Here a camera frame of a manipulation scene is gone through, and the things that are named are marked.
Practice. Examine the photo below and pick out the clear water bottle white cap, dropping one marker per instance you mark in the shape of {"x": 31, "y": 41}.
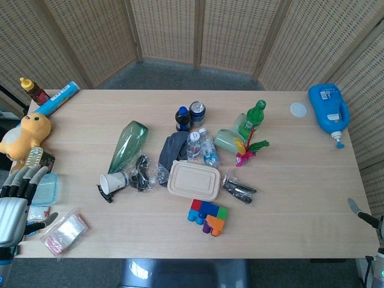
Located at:
{"x": 194, "y": 147}

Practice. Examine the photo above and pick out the colourful toy building blocks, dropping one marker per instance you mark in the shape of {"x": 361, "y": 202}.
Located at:
{"x": 208, "y": 216}

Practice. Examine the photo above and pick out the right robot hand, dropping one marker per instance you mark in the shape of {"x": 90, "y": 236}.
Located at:
{"x": 367, "y": 220}

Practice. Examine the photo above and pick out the white packet red print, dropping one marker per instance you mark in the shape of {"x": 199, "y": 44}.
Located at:
{"x": 37, "y": 212}

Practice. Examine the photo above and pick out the green soda bottle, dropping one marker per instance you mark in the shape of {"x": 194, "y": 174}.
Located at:
{"x": 253, "y": 118}

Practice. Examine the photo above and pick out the green glass vase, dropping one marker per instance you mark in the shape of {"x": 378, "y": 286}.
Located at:
{"x": 127, "y": 146}

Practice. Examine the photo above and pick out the black stapler in clear bag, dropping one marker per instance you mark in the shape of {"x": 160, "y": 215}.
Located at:
{"x": 240, "y": 189}

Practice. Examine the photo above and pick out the blue detergent pump bottle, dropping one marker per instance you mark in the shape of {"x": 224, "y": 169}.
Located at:
{"x": 328, "y": 106}

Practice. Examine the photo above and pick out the brown bottle yellow cap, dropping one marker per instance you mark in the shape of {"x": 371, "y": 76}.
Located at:
{"x": 34, "y": 91}

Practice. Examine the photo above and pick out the woven folding screen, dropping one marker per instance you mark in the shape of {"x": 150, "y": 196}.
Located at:
{"x": 192, "y": 36}

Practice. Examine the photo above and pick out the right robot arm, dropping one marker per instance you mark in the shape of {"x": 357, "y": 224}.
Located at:
{"x": 377, "y": 268}

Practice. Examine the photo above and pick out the clear blue plastic box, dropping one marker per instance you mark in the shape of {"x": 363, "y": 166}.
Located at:
{"x": 46, "y": 189}

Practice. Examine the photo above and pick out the blue white tube package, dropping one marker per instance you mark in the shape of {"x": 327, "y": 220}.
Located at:
{"x": 58, "y": 99}

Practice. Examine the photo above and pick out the white round lid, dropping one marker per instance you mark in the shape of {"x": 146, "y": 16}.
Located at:
{"x": 298, "y": 109}

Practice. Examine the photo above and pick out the black plastic clip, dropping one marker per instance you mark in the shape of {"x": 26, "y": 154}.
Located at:
{"x": 105, "y": 195}

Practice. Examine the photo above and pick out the black items in clear bag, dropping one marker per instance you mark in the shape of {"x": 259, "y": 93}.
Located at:
{"x": 143, "y": 174}

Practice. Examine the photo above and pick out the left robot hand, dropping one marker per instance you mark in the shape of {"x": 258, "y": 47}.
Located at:
{"x": 12, "y": 207}

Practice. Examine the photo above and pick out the white paper cup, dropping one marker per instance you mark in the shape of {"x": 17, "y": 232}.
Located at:
{"x": 113, "y": 183}

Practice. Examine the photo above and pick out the dark blue drink can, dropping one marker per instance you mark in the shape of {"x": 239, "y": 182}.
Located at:
{"x": 197, "y": 114}

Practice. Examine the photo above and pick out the yellow plush duck toy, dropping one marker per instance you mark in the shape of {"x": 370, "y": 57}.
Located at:
{"x": 25, "y": 132}

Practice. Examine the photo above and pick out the dark robot base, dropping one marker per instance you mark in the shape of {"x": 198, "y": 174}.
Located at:
{"x": 183, "y": 273}

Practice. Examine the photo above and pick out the dark bottle blue cap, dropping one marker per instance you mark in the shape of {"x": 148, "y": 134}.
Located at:
{"x": 183, "y": 120}

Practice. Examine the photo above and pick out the beige lidded food container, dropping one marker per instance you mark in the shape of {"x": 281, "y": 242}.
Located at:
{"x": 193, "y": 180}

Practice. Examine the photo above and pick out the dark snack packet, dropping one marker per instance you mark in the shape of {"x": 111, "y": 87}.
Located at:
{"x": 48, "y": 162}

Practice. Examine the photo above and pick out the grey folded cloth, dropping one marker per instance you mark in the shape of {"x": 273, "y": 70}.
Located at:
{"x": 172, "y": 150}

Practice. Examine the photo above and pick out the red-trimmed zip bags stack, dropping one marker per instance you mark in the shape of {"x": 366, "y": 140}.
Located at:
{"x": 66, "y": 232}

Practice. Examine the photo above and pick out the clear water bottle blue label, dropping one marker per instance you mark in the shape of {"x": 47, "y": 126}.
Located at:
{"x": 209, "y": 150}

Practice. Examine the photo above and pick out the colourful feather toy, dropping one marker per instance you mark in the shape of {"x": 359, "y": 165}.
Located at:
{"x": 247, "y": 150}

